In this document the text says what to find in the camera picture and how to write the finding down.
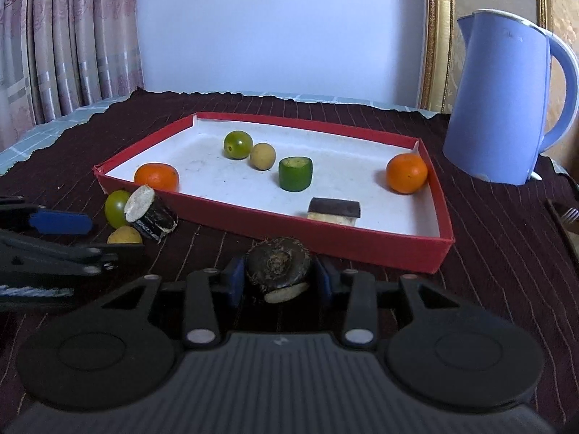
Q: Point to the green cylinder piece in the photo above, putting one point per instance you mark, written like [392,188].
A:
[295,176]

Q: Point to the beige round fruit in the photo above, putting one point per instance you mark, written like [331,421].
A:
[263,156]

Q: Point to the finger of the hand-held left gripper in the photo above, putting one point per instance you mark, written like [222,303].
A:
[68,255]
[59,224]

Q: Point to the red shallow cardboard box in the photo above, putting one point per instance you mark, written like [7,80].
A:
[353,162]

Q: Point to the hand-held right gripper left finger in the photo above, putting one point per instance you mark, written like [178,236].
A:
[235,280]

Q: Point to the green round fruit with hole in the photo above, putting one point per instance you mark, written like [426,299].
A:
[238,144]

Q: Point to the blue electric kettle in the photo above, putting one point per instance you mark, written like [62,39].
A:
[493,99]

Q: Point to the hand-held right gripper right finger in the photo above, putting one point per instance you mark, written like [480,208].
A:
[322,280]

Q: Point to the small yellow round fruit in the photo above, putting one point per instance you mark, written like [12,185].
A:
[124,236]

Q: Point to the dark maroon striped tablecloth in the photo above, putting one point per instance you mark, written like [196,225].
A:
[497,257]

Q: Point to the round orange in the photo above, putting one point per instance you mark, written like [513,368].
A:
[406,172]

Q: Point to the dark cylinder with white end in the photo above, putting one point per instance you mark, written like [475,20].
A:
[156,221]

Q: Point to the dark flat object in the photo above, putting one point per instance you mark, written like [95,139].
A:
[565,239]

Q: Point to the metal fork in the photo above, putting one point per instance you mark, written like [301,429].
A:
[570,214]

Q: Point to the white kettle base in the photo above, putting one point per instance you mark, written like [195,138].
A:
[535,176]

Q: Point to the flattish orange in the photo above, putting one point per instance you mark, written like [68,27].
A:
[157,176]

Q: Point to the pink patterned curtain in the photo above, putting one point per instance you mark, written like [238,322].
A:
[68,45]

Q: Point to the dark round hairy slice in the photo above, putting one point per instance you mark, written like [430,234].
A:
[278,264]

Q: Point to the dark brown slab piece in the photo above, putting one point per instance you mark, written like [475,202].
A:
[334,210]

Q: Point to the plain green round fruit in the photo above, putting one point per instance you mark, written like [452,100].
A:
[115,208]

